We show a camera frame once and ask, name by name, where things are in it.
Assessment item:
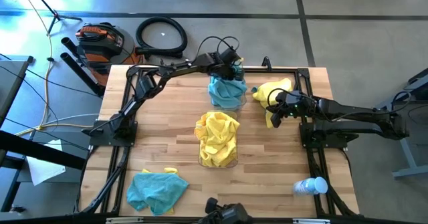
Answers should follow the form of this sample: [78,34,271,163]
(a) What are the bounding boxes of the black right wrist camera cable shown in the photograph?
[391,90,428,118]

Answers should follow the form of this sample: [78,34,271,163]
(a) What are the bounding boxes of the light blue microfiber towel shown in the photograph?
[207,66,249,110]

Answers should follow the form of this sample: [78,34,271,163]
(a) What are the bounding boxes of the orange black shop vacuum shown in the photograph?
[74,21,147,87]

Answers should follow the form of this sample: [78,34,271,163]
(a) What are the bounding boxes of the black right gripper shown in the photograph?
[270,92,317,129]

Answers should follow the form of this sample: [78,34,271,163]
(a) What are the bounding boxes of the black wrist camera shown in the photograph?
[275,92,291,106]
[219,47,242,65]

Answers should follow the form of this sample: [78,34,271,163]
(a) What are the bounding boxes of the teal microfiber towel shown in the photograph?
[126,172,190,217]

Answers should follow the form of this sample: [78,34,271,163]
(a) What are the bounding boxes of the black tripod stand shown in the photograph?
[26,0,83,35]

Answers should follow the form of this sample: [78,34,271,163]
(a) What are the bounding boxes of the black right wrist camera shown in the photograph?
[275,92,291,106]

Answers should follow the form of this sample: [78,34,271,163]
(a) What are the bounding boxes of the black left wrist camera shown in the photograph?
[219,47,242,65]

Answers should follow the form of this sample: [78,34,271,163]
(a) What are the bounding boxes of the black side table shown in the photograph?
[0,126,93,215]

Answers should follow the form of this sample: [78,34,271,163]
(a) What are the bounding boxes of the black vacuum wand tube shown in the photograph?
[60,52,106,98]
[60,36,86,63]

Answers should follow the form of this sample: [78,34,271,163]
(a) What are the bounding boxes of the grey desk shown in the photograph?
[0,55,34,118]

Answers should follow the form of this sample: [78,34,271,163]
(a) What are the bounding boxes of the yellow extension cable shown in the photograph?
[15,0,96,136]

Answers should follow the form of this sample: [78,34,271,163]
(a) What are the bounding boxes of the black camera device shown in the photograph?
[197,197,253,224]

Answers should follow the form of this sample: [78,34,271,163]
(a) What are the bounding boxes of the black vacuum hose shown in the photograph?
[134,15,189,60]

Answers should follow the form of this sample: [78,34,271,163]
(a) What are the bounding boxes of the black aluminium table frame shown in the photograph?
[74,65,360,224]

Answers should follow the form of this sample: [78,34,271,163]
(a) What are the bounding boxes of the silver metal bracket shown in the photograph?
[106,217,144,224]
[293,218,331,224]

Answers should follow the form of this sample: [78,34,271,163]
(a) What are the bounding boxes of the black left wrist camera cable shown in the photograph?
[195,35,241,62]

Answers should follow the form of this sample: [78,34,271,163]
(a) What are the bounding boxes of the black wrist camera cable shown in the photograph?
[195,35,241,62]
[391,90,428,118]

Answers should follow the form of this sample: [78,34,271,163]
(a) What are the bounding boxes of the grey metal table frame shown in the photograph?
[367,66,428,180]

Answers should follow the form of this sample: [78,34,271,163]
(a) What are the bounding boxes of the white paper sheet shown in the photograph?
[25,138,67,187]

